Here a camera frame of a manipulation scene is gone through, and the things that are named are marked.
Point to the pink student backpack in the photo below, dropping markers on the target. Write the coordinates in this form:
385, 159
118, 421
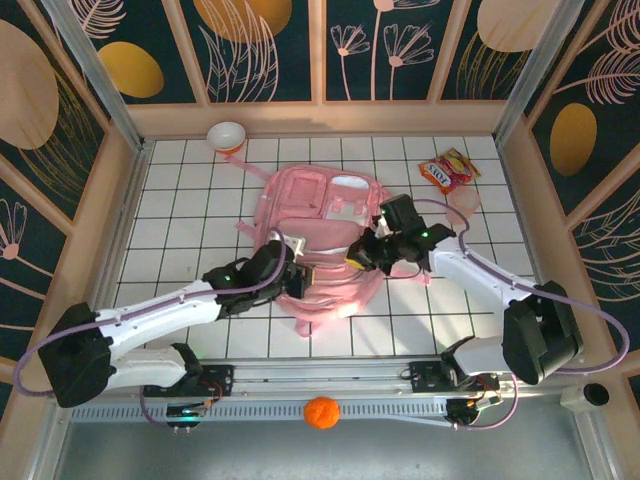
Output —
300, 190

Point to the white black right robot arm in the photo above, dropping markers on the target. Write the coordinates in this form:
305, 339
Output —
475, 270

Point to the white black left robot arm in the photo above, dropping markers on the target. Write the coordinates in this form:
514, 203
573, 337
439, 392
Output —
150, 315

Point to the red yellow snack bag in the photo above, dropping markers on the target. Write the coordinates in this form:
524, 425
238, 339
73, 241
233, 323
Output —
452, 167

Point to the translucent pink plastic cup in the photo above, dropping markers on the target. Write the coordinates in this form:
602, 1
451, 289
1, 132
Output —
465, 200

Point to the orange ball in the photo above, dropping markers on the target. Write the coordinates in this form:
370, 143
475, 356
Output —
322, 413

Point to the white orange bowl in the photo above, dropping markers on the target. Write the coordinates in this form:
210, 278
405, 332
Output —
226, 135

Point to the small circuit board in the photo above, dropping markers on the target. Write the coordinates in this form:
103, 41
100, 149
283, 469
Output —
185, 411
462, 410

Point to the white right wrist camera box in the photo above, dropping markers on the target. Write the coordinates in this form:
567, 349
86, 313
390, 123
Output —
383, 227

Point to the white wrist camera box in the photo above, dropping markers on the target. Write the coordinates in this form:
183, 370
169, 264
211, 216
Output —
383, 227
297, 245

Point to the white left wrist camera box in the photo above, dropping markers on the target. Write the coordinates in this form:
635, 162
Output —
297, 245

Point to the aluminium rail frame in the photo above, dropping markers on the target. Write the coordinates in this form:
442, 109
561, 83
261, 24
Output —
320, 372

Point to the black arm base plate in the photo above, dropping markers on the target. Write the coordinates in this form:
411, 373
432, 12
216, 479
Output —
425, 375
220, 375

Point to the aluminium frame post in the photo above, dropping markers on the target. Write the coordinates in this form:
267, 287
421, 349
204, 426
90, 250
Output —
95, 75
535, 65

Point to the white black external camera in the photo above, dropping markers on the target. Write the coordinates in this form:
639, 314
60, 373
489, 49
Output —
585, 395

